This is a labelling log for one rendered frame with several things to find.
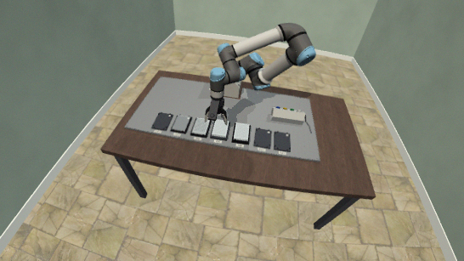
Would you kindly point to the grey operator button panel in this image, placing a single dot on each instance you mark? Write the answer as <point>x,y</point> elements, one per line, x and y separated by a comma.
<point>286,115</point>

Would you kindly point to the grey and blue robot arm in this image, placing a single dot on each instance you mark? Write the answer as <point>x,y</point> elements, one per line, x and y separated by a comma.
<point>300,52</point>

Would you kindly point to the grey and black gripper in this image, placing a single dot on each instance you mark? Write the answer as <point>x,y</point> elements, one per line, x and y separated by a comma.
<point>220,110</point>

